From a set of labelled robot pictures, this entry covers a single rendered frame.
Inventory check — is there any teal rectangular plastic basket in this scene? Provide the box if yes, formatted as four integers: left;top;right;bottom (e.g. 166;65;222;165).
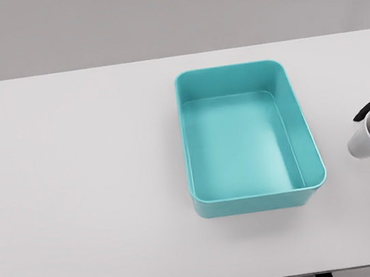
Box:
172;53;332;222

